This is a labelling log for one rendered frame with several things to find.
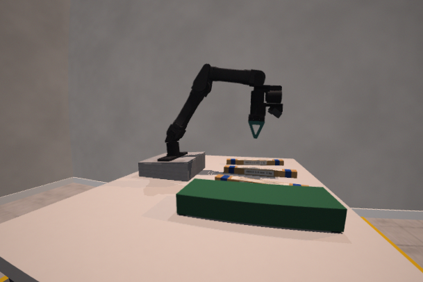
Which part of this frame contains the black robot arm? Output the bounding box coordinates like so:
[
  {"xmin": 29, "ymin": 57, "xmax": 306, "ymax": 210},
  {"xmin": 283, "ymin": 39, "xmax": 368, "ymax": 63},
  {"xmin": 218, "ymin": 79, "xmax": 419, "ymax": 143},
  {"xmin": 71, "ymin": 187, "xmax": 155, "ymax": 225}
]
[{"xmin": 158, "ymin": 64, "xmax": 283, "ymax": 161}]

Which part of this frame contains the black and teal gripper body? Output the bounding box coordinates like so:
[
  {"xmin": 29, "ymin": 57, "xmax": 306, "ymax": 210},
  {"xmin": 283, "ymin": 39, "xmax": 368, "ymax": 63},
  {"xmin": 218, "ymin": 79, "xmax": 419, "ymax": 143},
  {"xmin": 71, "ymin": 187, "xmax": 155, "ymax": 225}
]
[{"xmin": 248, "ymin": 101, "xmax": 265, "ymax": 122}]

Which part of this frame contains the brown cardboard box with blue bands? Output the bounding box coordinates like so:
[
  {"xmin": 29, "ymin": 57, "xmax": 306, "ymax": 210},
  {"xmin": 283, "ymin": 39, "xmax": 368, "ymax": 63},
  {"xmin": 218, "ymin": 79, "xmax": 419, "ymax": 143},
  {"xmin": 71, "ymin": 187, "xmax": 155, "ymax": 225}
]
[{"xmin": 224, "ymin": 165, "xmax": 297, "ymax": 179}]

